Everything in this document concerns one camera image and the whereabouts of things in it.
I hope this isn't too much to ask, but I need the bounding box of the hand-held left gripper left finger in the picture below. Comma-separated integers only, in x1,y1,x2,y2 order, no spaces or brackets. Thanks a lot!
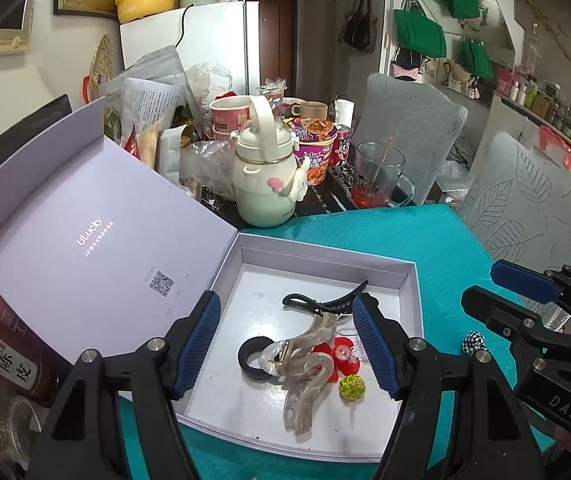
25,290,223,480

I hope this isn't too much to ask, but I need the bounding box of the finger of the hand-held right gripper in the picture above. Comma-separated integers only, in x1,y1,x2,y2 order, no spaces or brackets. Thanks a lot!
490,260,571,311
460,285,571,356

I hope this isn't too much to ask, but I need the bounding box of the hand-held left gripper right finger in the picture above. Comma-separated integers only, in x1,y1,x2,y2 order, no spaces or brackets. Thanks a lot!
351,294,549,480

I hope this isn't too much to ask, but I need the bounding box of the red hair ornament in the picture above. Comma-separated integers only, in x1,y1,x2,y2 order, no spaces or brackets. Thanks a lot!
313,342,339,383
333,337,366,376

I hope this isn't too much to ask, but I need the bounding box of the checkered hair tie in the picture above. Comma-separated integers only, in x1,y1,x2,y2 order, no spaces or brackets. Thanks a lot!
463,331,486,356

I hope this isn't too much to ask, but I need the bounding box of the yellow green ball hair tie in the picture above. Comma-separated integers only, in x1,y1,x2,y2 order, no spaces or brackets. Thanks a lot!
339,376,367,403

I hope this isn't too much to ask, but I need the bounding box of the black hair clip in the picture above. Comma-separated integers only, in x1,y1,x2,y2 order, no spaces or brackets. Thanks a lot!
282,280,369,316

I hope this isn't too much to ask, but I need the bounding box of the lavender gift box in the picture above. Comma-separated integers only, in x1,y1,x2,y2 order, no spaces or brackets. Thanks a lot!
0,95,423,463

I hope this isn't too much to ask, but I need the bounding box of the translucent wavy hair clip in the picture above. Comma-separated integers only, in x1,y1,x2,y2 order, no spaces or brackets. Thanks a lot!
260,310,339,433

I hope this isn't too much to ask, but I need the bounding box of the teal mat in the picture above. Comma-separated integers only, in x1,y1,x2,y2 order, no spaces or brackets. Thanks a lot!
120,204,556,480

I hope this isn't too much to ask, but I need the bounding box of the leaf pattern chair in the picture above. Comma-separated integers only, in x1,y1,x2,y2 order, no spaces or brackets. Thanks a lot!
458,132,571,281
353,72,469,206

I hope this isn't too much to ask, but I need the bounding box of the cream water bottle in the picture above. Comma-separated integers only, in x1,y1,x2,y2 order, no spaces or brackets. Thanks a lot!
229,96,311,228

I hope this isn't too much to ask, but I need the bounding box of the glass mug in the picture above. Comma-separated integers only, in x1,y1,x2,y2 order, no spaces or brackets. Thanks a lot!
350,141,416,209

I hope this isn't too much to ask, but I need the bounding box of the row of cosmetic bottles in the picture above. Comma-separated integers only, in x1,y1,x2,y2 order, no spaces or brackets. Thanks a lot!
495,60,571,161

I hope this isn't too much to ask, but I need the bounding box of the wooden stick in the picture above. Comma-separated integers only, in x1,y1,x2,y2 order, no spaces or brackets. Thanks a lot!
373,132,397,183

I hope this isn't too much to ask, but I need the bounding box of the brown labelled jar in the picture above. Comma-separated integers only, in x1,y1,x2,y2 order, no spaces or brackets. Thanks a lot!
0,285,61,406

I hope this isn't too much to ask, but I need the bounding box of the clear plastic jar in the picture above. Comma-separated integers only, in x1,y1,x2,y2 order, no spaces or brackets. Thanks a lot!
8,395,48,461

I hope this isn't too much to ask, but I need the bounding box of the purple instant noodle bowl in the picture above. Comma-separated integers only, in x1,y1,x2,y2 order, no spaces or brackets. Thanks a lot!
293,117,339,186

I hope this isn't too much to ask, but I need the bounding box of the red soda can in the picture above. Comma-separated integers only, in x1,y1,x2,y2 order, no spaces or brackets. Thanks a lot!
329,127,353,167

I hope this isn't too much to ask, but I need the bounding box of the beige sachet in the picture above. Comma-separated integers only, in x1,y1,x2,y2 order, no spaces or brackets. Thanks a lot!
128,125,181,181

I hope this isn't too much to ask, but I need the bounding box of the white tote bag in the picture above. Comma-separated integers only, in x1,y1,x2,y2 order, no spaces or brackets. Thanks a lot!
423,57,471,93

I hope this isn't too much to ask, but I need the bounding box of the pink paper cup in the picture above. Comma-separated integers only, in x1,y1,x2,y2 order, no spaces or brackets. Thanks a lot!
209,96,261,142

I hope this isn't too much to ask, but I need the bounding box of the white folded paper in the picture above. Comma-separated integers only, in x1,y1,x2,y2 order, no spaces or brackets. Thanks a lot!
334,100,356,128

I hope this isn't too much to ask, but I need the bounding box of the beige ceramic mug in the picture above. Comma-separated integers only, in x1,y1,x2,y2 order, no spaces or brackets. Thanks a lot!
291,101,329,120

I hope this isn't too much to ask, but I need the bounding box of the printed paper sheet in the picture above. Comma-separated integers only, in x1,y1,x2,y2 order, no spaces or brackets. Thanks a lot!
121,80,186,131

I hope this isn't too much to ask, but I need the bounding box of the clear plastic cup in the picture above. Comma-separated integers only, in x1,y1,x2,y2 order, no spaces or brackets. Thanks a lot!
258,77,289,106

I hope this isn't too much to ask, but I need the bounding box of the clear crumpled plastic bag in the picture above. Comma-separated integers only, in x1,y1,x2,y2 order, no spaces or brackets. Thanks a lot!
188,62,233,98

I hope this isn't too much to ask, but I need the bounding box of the grey plastic bag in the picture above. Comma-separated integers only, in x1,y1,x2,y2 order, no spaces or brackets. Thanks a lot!
100,45,191,106

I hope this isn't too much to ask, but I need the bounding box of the woven round trivet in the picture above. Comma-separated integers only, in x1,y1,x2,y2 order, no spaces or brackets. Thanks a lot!
88,34,116,96

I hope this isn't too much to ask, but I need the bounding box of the black handbag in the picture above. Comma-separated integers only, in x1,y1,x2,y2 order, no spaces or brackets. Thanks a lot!
343,0,379,51

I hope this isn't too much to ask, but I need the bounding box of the white fridge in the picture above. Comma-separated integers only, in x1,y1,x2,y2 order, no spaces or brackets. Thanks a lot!
119,1,261,98

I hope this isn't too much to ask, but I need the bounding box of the brown door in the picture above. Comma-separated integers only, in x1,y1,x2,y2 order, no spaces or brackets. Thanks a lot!
238,0,299,101

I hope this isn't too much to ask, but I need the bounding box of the black hair tie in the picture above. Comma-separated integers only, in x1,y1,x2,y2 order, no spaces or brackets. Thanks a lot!
238,336,286,381

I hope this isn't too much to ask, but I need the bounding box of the black power cable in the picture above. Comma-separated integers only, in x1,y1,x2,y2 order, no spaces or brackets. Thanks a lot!
175,4,196,48

